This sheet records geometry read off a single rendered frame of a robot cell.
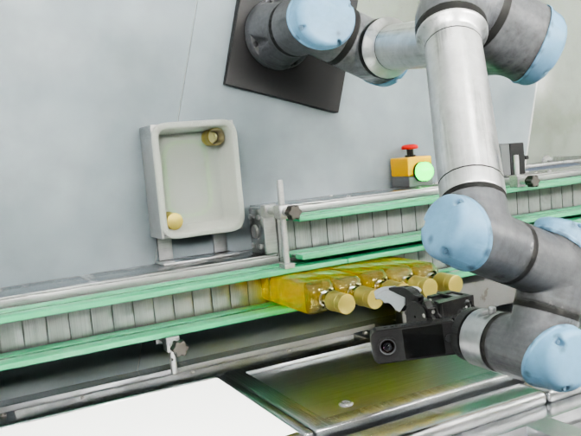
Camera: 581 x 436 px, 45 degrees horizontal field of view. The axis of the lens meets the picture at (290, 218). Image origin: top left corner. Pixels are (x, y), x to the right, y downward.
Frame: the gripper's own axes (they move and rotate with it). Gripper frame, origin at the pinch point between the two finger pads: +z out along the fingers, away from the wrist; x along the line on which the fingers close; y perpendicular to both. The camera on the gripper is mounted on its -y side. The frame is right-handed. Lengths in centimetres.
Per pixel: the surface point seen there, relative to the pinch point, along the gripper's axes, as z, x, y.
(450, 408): -10.6, -13.1, 4.0
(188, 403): 16.4, -12.2, -26.5
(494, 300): 37, -15, 57
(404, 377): 4.5, -13.1, 7.0
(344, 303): 9.0, 0.3, -0.4
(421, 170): 40, 18, 41
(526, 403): -14.3, -14.2, 15.0
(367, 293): 9.3, 0.9, 4.5
